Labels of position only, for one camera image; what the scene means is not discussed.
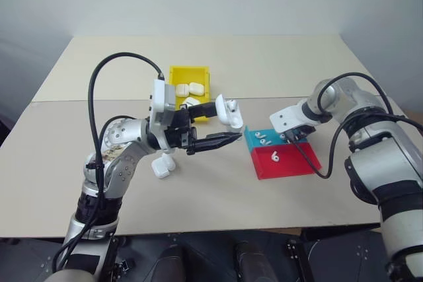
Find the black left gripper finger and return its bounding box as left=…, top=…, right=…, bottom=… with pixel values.
left=186, top=131, right=243, bottom=157
left=188, top=101, right=219, bottom=120

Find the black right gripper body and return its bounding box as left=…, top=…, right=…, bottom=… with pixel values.
left=291, top=124, right=315, bottom=143

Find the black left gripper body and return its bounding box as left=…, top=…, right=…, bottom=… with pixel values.
left=163, top=108, right=200, bottom=155

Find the yellow plastic bin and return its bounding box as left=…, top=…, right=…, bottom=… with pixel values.
left=168, top=65, right=213, bottom=125

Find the red plastic tray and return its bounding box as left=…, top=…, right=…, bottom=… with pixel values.
left=250, top=142, right=323, bottom=181

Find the blue plastic tray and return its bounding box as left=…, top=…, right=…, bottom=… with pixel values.
left=243, top=125, right=310, bottom=157

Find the dark rounded shape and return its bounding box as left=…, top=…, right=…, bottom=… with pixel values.
left=233, top=241, right=265, bottom=282
left=155, top=244, right=186, bottom=282

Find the black panel with screws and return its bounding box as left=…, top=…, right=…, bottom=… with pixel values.
left=303, top=230, right=394, bottom=282
left=0, top=237, right=67, bottom=282

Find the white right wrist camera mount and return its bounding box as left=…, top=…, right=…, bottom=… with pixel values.
left=269, top=103, right=313, bottom=134

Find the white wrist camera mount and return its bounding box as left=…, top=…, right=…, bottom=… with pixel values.
left=269, top=103, right=313, bottom=134
left=148, top=79, right=176, bottom=157

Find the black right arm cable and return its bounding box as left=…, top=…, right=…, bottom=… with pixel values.
left=287, top=71, right=406, bottom=180

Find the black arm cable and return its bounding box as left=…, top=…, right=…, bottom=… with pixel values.
left=287, top=71, right=406, bottom=180
left=52, top=52, right=166, bottom=273

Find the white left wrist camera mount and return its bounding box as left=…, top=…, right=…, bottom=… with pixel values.
left=148, top=79, right=176, bottom=157

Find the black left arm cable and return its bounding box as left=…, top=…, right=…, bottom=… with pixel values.
left=52, top=52, right=166, bottom=273

